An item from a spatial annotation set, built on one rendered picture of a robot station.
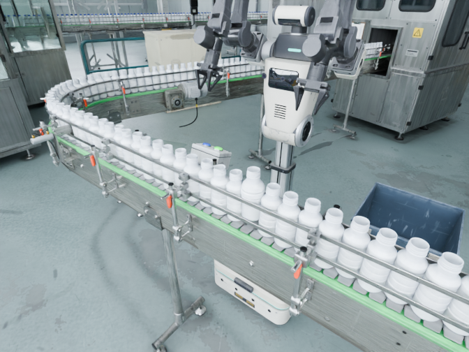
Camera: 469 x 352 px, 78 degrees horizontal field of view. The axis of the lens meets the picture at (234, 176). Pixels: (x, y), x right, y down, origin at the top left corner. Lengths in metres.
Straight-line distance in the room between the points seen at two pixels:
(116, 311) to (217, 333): 0.62
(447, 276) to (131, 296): 1.74
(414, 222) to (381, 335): 0.65
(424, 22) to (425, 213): 3.16
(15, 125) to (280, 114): 3.14
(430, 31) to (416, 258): 3.68
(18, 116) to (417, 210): 3.71
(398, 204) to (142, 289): 1.56
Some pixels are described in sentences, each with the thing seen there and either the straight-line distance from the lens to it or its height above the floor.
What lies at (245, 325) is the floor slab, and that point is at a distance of 1.88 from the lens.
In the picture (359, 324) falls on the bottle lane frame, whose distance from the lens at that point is 0.87.
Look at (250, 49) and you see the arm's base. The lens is 1.46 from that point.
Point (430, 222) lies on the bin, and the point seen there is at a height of 0.85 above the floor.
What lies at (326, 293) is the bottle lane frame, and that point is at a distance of 0.84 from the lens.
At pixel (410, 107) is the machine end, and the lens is 4.36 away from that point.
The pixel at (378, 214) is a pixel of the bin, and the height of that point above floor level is 0.80.
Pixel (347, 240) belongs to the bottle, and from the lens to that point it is 0.75.
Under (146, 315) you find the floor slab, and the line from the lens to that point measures 1.98.
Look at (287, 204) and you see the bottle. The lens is 0.77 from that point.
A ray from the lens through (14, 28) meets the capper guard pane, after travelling 5.90.
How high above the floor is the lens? 1.59
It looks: 31 degrees down
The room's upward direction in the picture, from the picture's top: straight up
